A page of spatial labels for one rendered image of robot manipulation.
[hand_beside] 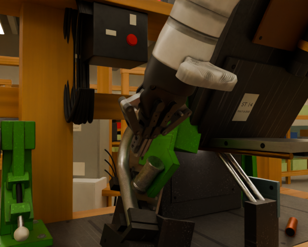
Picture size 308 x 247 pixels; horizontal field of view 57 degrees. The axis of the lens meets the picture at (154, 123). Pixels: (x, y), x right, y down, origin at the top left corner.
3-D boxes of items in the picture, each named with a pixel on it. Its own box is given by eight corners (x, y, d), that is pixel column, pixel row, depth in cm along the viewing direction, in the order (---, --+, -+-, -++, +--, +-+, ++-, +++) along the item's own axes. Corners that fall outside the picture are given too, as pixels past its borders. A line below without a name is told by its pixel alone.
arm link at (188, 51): (184, 86, 31) (210, 32, 29) (137, 45, 39) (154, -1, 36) (235, 94, 37) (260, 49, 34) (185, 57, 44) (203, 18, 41)
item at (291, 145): (340, 155, 56) (340, 139, 56) (289, 160, 48) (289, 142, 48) (208, 145, 90) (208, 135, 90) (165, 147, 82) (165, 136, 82)
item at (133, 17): (148, 62, 85) (148, 12, 86) (93, 55, 77) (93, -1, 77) (130, 69, 96) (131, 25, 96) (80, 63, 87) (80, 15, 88)
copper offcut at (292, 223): (295, 237, 66) (295, 228, 66) (285, 235, 67) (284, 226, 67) (297, 226, 74) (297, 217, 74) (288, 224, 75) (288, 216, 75)
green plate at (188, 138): (196, 177, 60) (215, 84, 63) (164, 170, 56) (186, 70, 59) (166, 170, 70) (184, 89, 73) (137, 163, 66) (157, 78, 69)
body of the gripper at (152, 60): (186, 52, 44) (162, 104, 48) (141, 41, 38) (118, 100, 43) (217, 75, 39) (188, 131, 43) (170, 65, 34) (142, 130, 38)
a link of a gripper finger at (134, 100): (143, 81, 39) (148, 92, 41) (115, 100, 39) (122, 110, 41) (152, 90, 38) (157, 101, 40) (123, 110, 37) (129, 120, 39)
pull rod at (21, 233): (30, 242, 56) (30, 212, 56) (13, 245, 54) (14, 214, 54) (26, 233, 61) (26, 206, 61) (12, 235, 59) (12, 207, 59)
